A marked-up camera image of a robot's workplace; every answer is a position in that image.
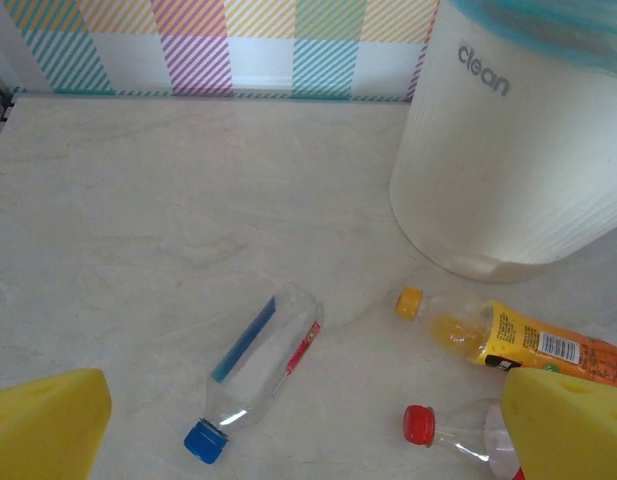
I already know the yellow orange juice bottle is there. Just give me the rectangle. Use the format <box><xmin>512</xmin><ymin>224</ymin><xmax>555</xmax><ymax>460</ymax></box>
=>
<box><xmin>395</xmin><ymin>286</ymin><xmax>617</xmax><ymax>391</ymax></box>

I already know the cream plastic waste bin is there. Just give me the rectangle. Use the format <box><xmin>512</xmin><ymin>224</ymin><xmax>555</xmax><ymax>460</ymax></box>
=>
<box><xmin>390</xmin><ymin>0</ymin><xmax>617</xmax><ymax>284</ymax></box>

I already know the red label cola bottle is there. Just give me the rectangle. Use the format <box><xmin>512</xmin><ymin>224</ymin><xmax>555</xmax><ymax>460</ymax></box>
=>
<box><xmin>402</xmin><ymin>403</ymin><xmax>527</xmax><ymax>480</ymax></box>

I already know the clear bottle blue cap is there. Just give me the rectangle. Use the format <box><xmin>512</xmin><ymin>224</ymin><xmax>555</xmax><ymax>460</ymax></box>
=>
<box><xmin>183</xmin><ymin>282</ymin><xmax>325</xmax><ymax>464</ymax></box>

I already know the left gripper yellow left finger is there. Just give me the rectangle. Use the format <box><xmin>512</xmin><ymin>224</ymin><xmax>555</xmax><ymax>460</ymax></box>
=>
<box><xmin>0</xmin><ymin>368</ymin><xmax>113</xmax><ymax>480</ymax></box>

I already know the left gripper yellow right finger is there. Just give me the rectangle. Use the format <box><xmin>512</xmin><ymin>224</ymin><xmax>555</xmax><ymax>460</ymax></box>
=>
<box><xmin>497</xmin><ymin>369</ymin><xmax>617</xmax><ymax>480</ymax></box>

